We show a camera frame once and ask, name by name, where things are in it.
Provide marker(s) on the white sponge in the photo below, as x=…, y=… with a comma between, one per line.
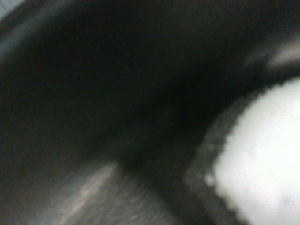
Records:
x=246, y=170

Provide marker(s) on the black frying pan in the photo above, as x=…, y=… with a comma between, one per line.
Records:
x=104, y=103

